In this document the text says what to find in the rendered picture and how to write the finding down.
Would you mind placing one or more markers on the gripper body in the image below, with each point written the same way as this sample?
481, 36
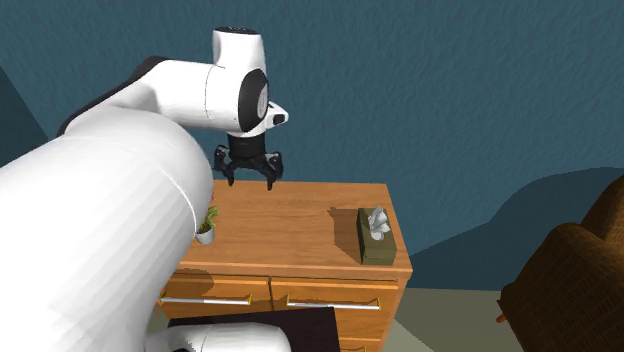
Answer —
246, 147

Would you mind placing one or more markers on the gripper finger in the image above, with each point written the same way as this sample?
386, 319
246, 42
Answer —
224, 166
273, 168

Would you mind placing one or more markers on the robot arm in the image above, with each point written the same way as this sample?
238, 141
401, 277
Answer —
97, 219

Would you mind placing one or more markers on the wooden chest of drawers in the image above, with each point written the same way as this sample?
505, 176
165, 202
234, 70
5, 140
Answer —
282, 224

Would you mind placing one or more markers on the small potted green plant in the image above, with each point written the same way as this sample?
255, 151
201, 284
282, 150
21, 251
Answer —
206, 233

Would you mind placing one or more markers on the olive green tissue box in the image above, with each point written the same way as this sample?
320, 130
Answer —
378, 251

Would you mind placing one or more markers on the brown armchair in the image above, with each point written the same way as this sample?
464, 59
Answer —
570, 282

